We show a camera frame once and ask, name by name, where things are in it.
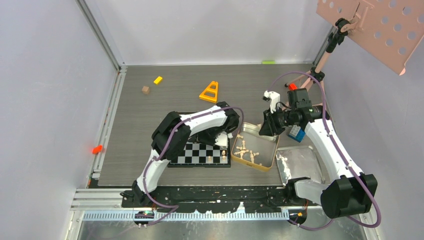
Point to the pink music stand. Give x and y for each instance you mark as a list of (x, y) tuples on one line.
[(389, 30)]

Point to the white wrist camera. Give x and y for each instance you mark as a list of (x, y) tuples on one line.
[(272, 98), (222, 140)]

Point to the small wooden cube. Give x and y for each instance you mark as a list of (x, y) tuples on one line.
[(145, 90)]

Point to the gold tin box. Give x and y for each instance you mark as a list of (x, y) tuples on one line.
[(254, 150)]

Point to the red block near stand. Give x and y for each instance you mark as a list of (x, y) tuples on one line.
[(292, 87)]

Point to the black white chess board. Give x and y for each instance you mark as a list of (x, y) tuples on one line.
[(196, 155)]

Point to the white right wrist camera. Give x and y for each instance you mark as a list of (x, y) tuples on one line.
[(272, 98)]

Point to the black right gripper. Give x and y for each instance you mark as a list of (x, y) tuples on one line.
[(270, 127)]

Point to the silver tin lid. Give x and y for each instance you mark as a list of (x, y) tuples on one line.
[(298, 162)]

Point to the yellow rectangular block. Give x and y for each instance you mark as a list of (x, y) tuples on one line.
[(158, 80)]

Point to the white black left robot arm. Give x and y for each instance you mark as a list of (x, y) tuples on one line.
[(213, 126)]

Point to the green block at wall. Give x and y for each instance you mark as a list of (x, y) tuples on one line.
[(268, 62)]

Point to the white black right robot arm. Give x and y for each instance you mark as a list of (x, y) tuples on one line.
[(350, 190)]

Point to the orange triangular plastic frame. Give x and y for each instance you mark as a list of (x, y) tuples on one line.
[(210, 93)]

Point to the orange red block left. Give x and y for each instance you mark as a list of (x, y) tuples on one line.
[(97, 149)]

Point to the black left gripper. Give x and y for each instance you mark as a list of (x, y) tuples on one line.
[(200, 138)]

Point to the blue box of bits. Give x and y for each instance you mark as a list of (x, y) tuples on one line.
[(296, 133)]

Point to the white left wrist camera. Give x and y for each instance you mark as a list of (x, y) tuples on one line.
[(222, 140)]

